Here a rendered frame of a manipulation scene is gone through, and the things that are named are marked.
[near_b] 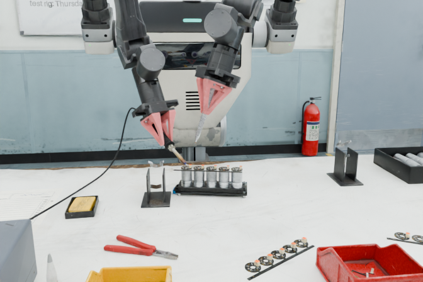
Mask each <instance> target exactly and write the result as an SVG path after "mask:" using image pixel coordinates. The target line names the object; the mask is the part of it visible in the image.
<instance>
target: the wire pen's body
mask: <svg viewBox="0 0 423 282"><path fill-rule="evenodd" d="M214 91H215V90H214V89H212V88H211V89H210V95H209V100H208V108H209V107H210V103H211V101H212V97H213V93H214ZM206 116H207V115H206V114H203V112H202V115H201V116H200V122H199V125H198V128H197V131H196V134H195V135H196V136H199V137H200V135H201V131H202V128H203V125H204V122H205V119H206Z"/></svg>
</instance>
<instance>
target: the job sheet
mask: <svg viewBox="0 0 423 282"><path fill-rule="evenodd" d="M63 189H64V188H54V189H28V190H14V191H0V221H6V220H21V219H29V218H31V217H33V216H35V215H37V214H38V213H40V212H42V211H44V210H46V209H47V208H49V207H51V206H52V205H53V204H54V203H55V201H56V200H57V198H58V197H59V195H60V194H61V192H62V191H63ZM48 212H49V210H47V211H46V212H44V213H42V214H41V215H39V216H37V217H36V218H34V219H32V220H31V225H32V231H33V234H34V233H35V232H36V230H37V228H38V227H39V225H40V224H41V222H42V221H43V219H44V218H45V216H46V215H47V213H48Z"/></svg>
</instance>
